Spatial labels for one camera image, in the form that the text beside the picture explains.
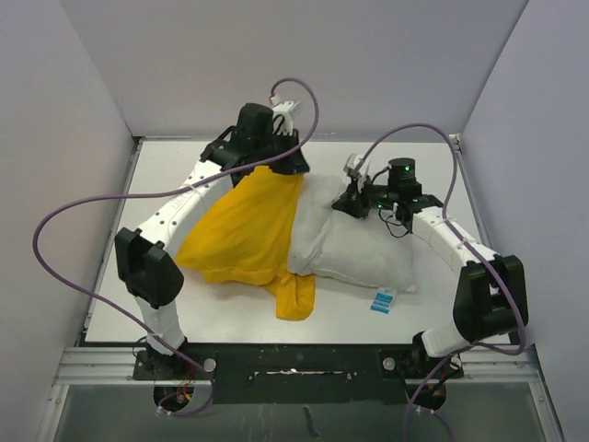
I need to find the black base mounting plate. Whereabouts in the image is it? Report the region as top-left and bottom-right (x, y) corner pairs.
(133, 343), (464, 411)

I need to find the purple cable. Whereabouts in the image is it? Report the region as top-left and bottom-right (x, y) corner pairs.
(31, 78), (320, 420)
(358, 122), (530, 442)

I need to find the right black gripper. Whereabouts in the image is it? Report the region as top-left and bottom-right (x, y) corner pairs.
(332, 172), (398, 220)

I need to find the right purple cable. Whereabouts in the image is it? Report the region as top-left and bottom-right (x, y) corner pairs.
(358, 122), (530, 442)

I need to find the white pillow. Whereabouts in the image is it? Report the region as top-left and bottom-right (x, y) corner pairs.
(275, 174), (415, 320)

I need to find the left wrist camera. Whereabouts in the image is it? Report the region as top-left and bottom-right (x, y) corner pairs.
(270, 96), (300, 134)

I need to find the aluminium frame rail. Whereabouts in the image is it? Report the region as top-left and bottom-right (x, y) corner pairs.
(55, 139), (564, 441)

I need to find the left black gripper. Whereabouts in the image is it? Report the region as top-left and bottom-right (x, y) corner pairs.
(254, 129), (310, 177)

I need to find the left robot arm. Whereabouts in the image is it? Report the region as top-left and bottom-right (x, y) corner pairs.
(115, 98), (309, 378)

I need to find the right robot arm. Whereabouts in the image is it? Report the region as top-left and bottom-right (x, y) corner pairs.
(332, 155), (529, 377)

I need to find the yellow printed pillowcase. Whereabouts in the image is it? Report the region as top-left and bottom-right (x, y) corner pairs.
(175, 166), (316, 320)

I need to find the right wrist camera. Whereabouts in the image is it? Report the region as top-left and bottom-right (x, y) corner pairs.
(343, 154), (370, 191)

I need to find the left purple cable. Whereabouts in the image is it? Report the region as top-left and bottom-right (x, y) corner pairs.
(31, 78), (320, 420)

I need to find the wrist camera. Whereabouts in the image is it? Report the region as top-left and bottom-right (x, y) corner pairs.
(343, 154), (370, 191)
(270, 96), (300, 134)

